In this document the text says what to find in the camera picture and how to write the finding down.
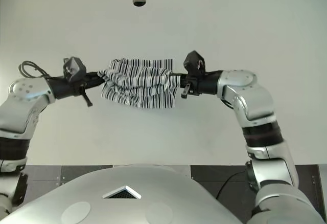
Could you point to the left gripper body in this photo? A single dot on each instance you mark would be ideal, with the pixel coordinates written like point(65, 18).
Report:
point(61, 87)

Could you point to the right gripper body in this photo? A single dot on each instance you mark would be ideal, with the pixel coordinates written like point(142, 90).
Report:
point(208, 82)

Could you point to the black white striped T-shirt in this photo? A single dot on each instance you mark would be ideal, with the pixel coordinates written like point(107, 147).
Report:
point(143, 86)

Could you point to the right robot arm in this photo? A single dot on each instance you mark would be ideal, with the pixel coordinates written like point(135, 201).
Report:
point(255, 98)

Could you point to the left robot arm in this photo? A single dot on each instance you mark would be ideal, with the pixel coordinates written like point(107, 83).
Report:
point(21, 109)

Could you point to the robot body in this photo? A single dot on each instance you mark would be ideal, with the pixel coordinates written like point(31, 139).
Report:
point(127, 198)

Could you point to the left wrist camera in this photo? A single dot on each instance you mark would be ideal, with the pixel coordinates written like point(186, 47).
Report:
point(74, 68)

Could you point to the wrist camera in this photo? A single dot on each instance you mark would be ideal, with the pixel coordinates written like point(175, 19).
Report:
point(74, 68)
point(193, 61)

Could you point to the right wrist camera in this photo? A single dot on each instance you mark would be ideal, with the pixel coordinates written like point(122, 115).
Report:
point(193, 61)

